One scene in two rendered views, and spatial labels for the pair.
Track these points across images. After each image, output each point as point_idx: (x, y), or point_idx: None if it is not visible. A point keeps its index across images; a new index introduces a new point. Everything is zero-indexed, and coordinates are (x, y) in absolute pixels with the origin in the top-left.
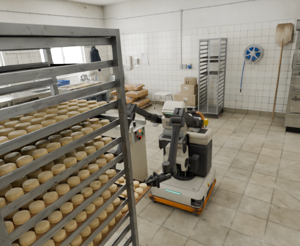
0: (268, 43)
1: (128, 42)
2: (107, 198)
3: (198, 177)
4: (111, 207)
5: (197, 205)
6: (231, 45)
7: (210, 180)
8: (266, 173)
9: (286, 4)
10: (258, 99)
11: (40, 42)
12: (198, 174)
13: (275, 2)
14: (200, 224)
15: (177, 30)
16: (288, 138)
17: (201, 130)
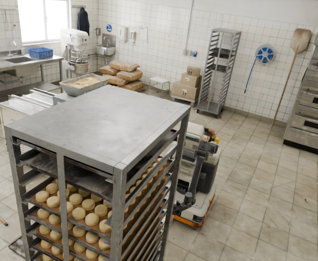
0: (283, 46)
1: (125, 9)
2: None
3: (201, 193)
4: None
5: (198, 220)
6: (244, 40)
7: (211, 197)
8: (260, 189)
9: (309, 9)
10: (261, 103)
11: None
12: (201, 189)
13: (298, 3)
14: (198, 238)
15: (186, 8)
16: (284, 153)
17: None
